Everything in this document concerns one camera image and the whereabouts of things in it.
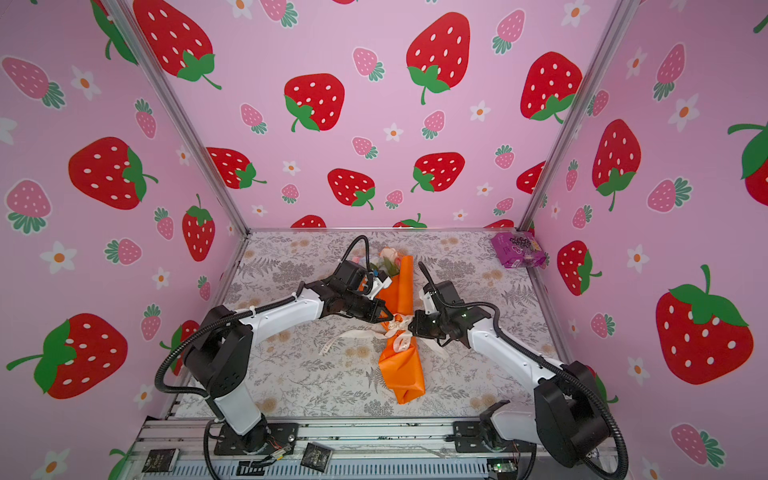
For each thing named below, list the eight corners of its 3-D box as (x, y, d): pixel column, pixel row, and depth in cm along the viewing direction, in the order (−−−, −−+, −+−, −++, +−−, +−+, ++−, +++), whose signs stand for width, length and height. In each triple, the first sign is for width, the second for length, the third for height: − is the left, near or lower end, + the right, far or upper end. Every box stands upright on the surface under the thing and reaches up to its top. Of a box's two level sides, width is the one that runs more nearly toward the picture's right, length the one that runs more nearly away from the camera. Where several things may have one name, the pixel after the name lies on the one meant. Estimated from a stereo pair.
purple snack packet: (499, 267, 111) (504, 257, 107) (492, 242, 119) (496, 232, 115) (541, 267, 111) (547, 257, 107) (531, 242, 119) (536, 232, 115)
